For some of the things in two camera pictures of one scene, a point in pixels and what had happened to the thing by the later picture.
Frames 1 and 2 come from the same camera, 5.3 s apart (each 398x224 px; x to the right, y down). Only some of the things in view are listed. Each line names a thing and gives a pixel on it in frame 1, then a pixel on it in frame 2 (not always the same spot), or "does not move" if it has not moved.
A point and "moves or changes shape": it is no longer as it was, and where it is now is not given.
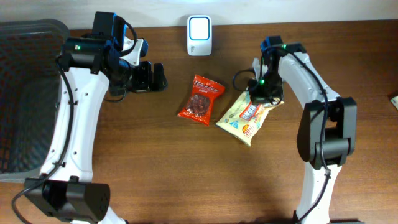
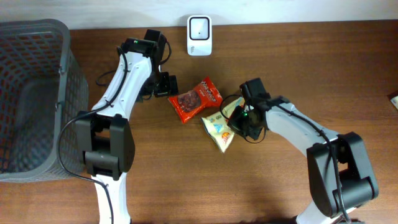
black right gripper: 267,94 → 244,123
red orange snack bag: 199,105 moves or changes shape
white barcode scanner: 199,35 does not move
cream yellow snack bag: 242,119 moves or changes shape
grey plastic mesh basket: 30,83 does not move
